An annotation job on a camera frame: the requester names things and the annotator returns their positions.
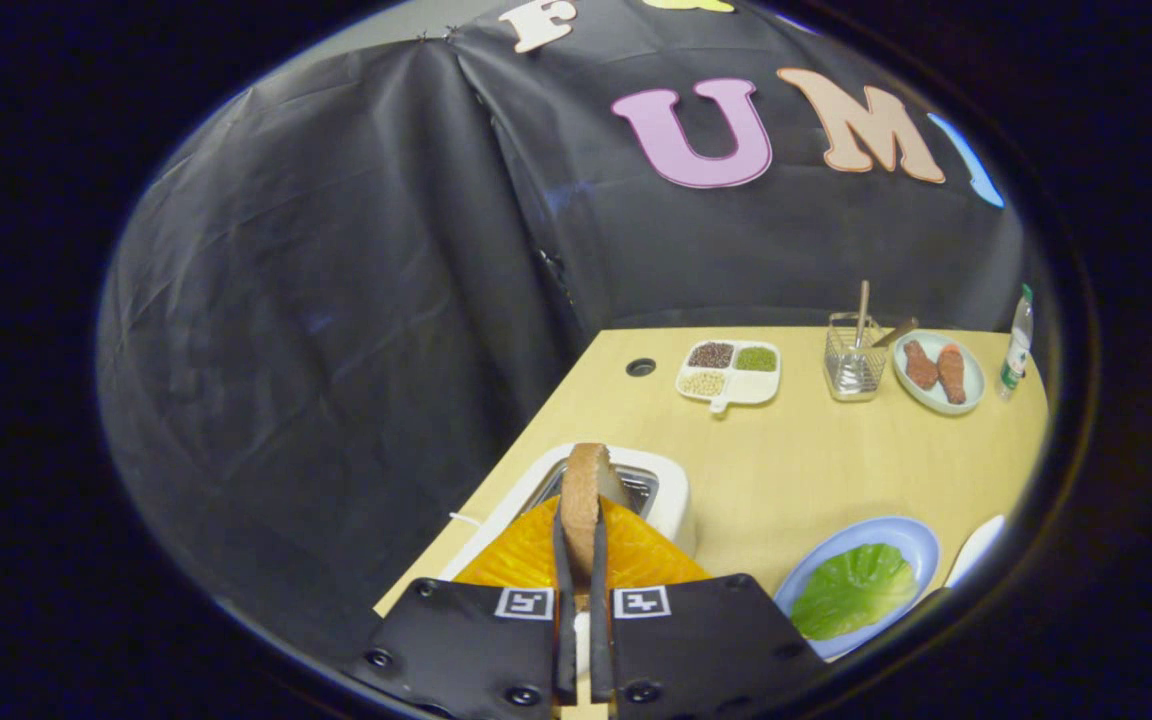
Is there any white square plate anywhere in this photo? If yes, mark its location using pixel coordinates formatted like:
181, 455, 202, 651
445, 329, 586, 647
944, 514, 1007, 589

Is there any cream white toaster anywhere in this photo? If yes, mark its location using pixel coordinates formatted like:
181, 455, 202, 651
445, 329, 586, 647
441, 443, 697, 581

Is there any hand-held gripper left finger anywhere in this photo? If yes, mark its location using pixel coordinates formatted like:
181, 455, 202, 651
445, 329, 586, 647
361, 497, 577, 716

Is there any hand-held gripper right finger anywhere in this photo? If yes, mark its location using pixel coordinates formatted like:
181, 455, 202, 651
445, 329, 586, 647
591, 500, 827, 719

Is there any black backdrop cloth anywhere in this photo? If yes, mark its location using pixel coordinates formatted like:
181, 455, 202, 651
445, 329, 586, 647
96, 0, 1037, 661

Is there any green lettuce leaf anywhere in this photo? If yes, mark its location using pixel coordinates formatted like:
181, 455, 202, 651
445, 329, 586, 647
791, 543, 922, 641

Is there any blue round plate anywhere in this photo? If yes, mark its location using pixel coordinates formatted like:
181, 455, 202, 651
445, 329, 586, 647
774, 516, 940, 661

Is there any clear water bottle green cap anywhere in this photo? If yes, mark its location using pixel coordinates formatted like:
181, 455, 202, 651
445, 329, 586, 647
996, 284, 1035, 401

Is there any brown meat piece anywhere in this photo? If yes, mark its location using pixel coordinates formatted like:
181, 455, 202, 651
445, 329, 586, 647
902, 340, 940, 391
937, 344, 968, 405

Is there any brown crust bread slice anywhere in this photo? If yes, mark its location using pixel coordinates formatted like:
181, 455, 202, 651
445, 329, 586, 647
559, 443, 627, 576

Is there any white divided condiment dish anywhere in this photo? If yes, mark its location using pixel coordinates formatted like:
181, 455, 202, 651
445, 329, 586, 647
675, 339, 782, 414

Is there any pale green round plate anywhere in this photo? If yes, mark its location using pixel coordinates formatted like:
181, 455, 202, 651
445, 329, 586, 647
892, 330, 986, 416

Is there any wire mesh utensil holder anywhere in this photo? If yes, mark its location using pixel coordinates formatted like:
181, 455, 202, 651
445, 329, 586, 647
824, 312, 889, 403

